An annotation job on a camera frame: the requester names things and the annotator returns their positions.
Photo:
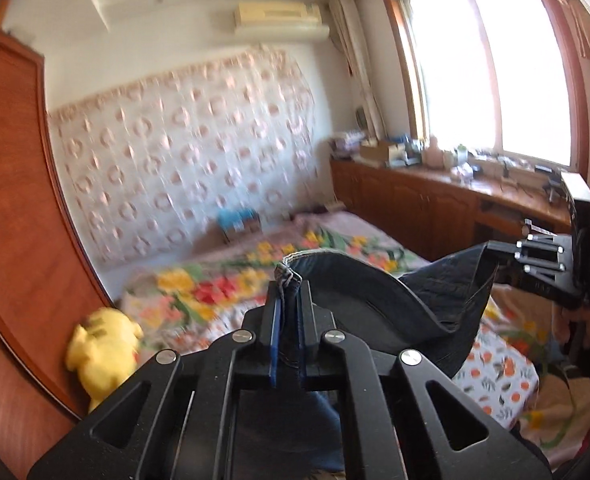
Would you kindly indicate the floral pink blanket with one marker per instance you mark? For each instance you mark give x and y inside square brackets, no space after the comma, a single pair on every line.
[260,254]

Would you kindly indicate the white plastic jug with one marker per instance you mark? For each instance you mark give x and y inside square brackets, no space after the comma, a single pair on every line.
[432,156]

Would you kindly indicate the circle pattern sheer curtain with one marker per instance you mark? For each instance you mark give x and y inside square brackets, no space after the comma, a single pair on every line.
[151,164]

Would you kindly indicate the cardboard box on cabinet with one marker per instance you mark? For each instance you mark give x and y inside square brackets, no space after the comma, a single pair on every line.
[381,151]

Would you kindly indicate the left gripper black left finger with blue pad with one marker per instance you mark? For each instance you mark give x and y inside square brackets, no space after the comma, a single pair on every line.
[272,318]

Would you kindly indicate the blue denim jeans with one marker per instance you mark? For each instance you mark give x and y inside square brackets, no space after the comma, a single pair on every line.
[288,433]

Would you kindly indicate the cream wall air conditioner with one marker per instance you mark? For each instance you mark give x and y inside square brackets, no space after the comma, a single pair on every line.
[279,21]

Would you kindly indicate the yellow Pikachu plush toy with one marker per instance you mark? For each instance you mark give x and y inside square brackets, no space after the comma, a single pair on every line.
[103,352]

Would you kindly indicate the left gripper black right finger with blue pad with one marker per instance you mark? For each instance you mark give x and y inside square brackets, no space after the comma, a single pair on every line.
[308,338]

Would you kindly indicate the wooden window side cabinet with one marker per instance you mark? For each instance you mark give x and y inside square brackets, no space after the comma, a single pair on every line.
[428,213]

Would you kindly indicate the beige checked window curtain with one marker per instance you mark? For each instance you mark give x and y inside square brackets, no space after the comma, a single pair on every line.
[352,37]

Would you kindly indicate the person's right hand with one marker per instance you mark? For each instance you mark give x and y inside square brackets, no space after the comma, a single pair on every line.
[571,329]

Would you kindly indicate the stack of papers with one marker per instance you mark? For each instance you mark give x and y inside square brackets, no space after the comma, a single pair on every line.
[345,144]

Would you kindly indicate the wood framed window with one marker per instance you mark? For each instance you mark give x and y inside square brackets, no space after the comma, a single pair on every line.
[498,76]

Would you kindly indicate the brown louvered wardrobe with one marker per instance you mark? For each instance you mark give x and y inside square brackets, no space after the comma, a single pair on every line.
[46,282]

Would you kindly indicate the cardboard box with blue cloth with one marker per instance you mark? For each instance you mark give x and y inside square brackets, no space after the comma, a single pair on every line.
[235,224]

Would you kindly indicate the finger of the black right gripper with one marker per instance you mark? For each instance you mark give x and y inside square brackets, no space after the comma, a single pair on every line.
[500,251]

